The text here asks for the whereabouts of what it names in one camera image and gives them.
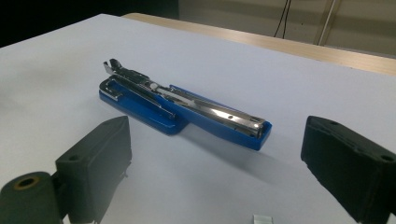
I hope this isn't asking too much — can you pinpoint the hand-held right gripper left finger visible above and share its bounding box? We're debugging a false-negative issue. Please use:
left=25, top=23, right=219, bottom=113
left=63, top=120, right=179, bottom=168
left=55, top=115, right=133, bottom=224

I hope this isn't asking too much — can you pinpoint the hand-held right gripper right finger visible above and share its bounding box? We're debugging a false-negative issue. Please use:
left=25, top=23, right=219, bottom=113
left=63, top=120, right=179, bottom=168
left=300, top=115, right=396, bottom=224

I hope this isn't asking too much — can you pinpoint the blue stapler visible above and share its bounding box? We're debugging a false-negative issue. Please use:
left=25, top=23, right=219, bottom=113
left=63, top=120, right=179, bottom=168
left=98, top=58, right=274, bottom=152

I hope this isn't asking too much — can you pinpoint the wooden table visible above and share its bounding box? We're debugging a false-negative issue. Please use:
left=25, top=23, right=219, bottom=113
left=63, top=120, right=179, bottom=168
left=122, top=12, right=396, bottom=77

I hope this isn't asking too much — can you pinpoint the vertical metal strip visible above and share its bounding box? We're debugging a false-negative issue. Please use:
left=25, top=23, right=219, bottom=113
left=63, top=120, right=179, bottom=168
left=313, top=0, right=343, bottom=47

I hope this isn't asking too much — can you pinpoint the white table sheet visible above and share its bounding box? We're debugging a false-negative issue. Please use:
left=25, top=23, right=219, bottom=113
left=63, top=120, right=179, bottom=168
left=0, top=13, right=396, bottom=224

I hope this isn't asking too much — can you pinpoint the hanging black cable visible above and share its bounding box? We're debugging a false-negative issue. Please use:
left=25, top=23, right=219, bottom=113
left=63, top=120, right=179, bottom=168
left=274, top=0, right=289, bottom=38
left=281, top=0, right=292, bottom=40

